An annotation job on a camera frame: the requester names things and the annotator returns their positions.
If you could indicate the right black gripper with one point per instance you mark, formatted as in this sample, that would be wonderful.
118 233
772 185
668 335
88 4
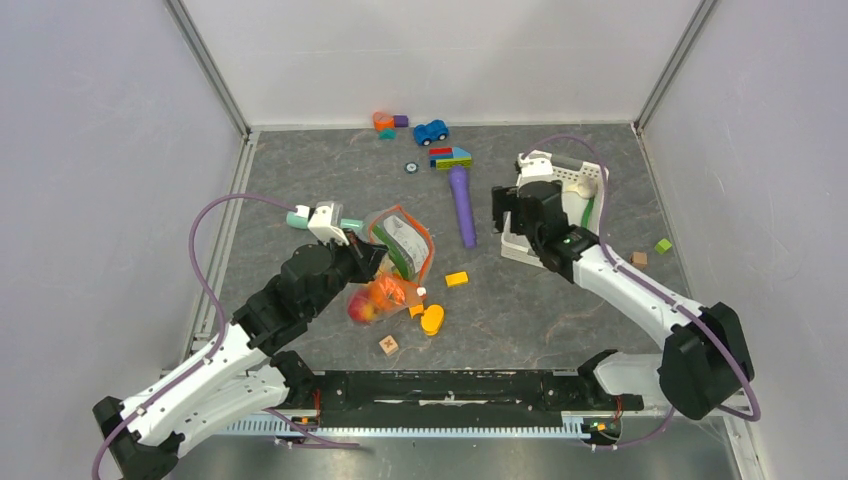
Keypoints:
505 199

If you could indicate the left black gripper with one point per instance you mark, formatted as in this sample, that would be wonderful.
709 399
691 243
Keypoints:
366 257

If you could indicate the short green cucumber toy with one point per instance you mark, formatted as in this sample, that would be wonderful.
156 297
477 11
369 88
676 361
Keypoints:
399 257

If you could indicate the orange pumpkin toy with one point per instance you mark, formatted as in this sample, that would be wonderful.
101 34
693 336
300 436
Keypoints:
389 292

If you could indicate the red apple toy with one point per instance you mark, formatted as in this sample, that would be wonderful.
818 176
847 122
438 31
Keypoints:
361 309

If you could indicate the clear zip bag orange zipper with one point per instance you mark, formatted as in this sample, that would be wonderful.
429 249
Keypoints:
414 238

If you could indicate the white garlic toy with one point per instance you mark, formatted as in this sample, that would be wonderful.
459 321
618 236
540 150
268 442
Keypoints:
586 187

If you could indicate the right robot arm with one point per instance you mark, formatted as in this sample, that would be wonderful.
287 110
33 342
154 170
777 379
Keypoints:
704 363

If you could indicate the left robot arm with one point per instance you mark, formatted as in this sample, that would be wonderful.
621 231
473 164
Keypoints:
245 368

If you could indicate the green chili pepper toy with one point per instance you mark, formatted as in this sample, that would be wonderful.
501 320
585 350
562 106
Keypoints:
587 213

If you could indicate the white plastic basket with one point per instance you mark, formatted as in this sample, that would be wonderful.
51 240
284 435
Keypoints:
568 171

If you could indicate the orange brick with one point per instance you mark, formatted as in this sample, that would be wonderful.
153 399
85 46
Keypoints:
416 310

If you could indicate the wooden cube with X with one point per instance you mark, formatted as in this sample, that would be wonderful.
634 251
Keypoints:
388 345

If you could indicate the orange oval block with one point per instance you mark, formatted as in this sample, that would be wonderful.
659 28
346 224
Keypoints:
432 319

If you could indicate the yellow brick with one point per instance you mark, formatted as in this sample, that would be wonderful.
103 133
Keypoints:
456 279

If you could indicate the multicolour brick stack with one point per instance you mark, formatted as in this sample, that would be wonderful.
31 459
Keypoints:
448 157

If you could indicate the small wooden cube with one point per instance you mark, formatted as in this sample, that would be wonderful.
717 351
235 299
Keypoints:
639 260

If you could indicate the blue toy car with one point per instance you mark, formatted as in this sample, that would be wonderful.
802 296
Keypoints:
426 134

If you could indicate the teal small block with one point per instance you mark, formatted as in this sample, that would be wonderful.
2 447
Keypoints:
387 134

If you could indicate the small green cube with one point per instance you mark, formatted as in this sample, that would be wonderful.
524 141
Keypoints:
663 246

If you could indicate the purple small block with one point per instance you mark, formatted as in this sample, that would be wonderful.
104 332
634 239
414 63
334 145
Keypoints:
400 121

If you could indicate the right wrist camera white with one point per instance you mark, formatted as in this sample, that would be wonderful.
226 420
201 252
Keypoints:
535 166

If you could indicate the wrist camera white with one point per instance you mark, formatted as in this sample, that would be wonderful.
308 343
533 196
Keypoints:
323 221
535 166

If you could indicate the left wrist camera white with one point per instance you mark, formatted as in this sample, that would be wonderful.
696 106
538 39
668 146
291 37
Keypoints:
323 221

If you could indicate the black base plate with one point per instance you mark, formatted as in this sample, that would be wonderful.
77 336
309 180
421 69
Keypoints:
449 398

